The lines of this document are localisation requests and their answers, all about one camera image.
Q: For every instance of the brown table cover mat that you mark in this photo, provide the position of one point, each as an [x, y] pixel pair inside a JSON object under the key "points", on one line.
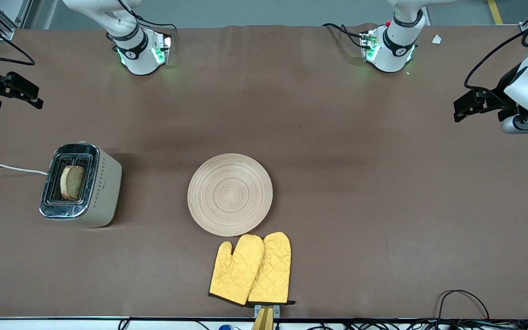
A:
{"points": [[337, 137]]}

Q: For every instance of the yellow quilted oven mitt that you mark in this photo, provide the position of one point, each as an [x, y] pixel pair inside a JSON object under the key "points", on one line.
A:
{"points": [[234, 270], [273, 270]]}

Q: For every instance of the grey metal bracket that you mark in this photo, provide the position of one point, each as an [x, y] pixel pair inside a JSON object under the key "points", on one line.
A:
{"points": [[276, 310]]}

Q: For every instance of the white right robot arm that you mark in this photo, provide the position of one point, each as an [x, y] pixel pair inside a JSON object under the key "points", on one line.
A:
{"points": [[136, 57]]}

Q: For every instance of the beige chrome toaster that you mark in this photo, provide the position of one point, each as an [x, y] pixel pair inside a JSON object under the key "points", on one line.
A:
{"points": [[101, 192]]}

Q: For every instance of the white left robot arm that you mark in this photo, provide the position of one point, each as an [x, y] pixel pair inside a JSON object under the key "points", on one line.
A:
{"points": [[394, 50]]}

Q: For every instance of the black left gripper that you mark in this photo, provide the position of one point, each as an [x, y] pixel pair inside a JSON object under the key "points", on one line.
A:
{"points": [[501, 93]]}

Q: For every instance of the round wooden plate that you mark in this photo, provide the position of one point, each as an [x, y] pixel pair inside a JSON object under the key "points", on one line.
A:
{"points": [[230, 195]]}

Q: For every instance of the brown toast slice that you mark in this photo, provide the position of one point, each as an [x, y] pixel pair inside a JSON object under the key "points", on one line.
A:
{"points": [[72, 182]]}

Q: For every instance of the white paper scrap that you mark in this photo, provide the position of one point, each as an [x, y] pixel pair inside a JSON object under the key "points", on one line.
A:
{"points": [[437, 39]]}

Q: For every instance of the blue cap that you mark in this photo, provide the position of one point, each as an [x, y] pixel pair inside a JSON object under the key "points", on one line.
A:
{"points": [[225, 327]]}

